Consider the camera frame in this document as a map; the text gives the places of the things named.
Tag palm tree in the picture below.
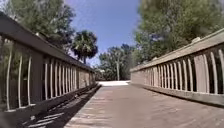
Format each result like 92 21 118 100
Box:
70 30 99 66

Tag pale concrete path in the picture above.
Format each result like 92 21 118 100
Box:
96 79 132 87

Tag large green trees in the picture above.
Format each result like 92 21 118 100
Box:
0 0 76 54
133 0 224 65

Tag brown wooden bridge railing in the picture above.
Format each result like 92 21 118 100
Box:
0 11 101 128
129 28 224 108

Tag distant green trees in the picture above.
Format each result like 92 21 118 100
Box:
94 43 137 82

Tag wooden plank bridge deck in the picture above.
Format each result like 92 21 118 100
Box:
20 83 224 128

